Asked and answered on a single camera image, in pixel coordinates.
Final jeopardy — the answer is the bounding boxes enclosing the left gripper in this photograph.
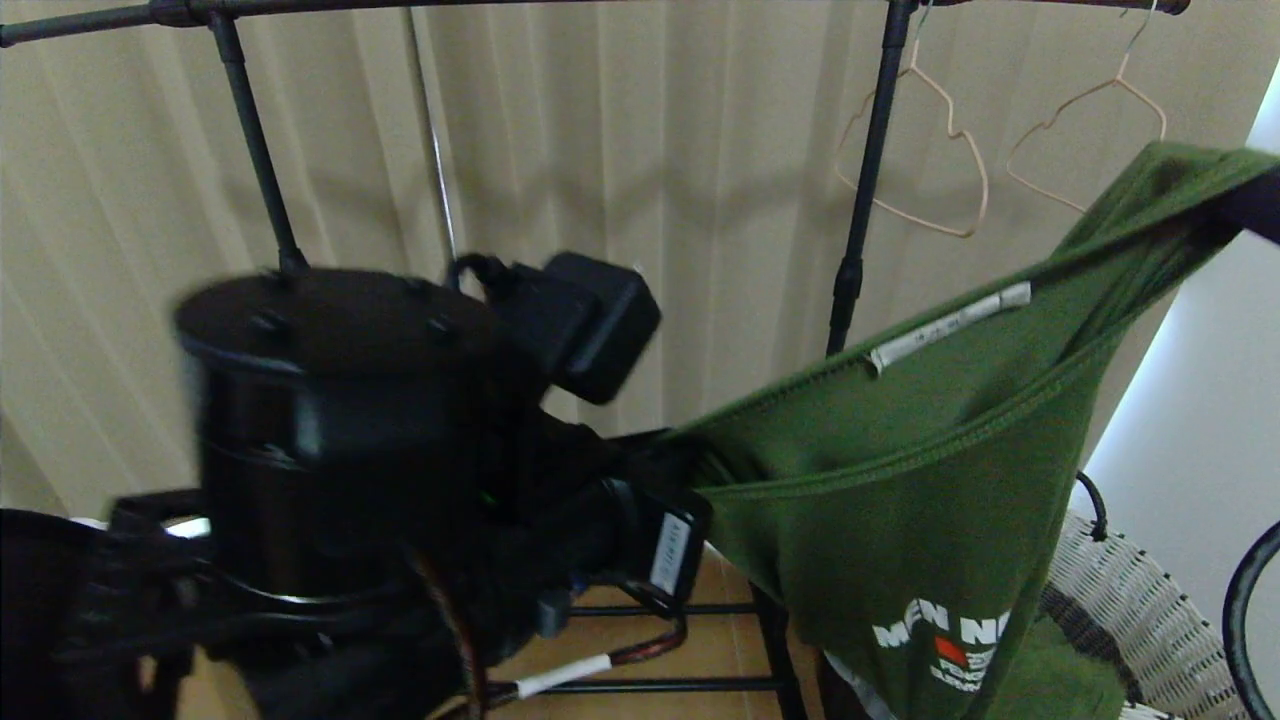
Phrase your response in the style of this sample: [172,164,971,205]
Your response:
[490,412,714,641]

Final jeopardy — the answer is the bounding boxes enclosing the green printed shirt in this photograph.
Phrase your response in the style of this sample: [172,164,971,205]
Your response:
[663,140,1280,720]

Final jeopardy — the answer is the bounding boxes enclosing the pink clothes hanger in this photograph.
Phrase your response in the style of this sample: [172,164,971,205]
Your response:
[833,0,991,239]
[1005,0,1169,216]

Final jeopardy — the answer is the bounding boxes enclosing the black clothes rack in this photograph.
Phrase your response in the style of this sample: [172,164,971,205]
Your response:
[0,0,1191,720]

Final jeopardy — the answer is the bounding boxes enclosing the white laundry basket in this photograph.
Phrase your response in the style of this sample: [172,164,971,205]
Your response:
[1038,470,1253,720]

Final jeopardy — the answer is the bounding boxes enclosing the thin grey curtain wand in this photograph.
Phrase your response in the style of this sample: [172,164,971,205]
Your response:
[405,8,459,266]

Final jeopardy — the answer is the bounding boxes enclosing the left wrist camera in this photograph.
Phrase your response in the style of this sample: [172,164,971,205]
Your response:
[448,250,663,406]

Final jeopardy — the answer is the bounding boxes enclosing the black cable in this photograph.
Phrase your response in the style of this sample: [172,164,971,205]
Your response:
[1221,520,1280,720]

